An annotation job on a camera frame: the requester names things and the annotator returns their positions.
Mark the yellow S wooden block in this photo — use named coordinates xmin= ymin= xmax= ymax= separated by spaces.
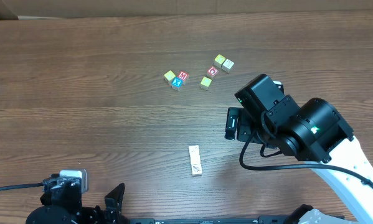
xmin=190 ymin=154 xmax=201 ymax=165

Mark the red top wooden block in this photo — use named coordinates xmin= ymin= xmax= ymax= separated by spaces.
xmin=206 ymin=66 xmax=219 ymax=80

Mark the red M wooden block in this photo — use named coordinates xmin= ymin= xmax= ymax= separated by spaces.
xmin=177 ymin=71 xmax=189 ymax=85

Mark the plain cream wooden block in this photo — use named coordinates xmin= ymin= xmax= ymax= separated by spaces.
xmin=222 ymin=58 xmax=234 ymax=73

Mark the yellow block beside M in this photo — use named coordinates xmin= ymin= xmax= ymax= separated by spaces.
xmin=164 ymin=70 xmax=176 ymax=84

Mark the blue X wooden block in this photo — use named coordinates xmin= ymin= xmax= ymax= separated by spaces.
xmin=171 ymin=77 xmax=183 ymax=91

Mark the fish picture wooden block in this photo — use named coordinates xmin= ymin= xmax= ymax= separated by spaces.
xmin=189 ymin=145 xmax=200 ymax=156

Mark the cardboard backdrop panel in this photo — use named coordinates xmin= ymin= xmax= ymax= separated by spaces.
xmin=0 ymin=0 xmax=373 ymax=19

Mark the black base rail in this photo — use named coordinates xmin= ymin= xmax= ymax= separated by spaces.
xmin=128 ymin=215 xmax=300 ymax=224

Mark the leaf picture wooden block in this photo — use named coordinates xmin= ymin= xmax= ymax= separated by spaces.
xmin=191 ymin=164 xmax=202 ymax=176

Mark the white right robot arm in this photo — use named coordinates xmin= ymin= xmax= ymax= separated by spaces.
xmin=225 ymin=95 xmax=373 ymax=223

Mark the yellow top wooden block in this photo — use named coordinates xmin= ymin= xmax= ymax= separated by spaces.
xmin=214 ymin=54 xmax=226 ymax=68

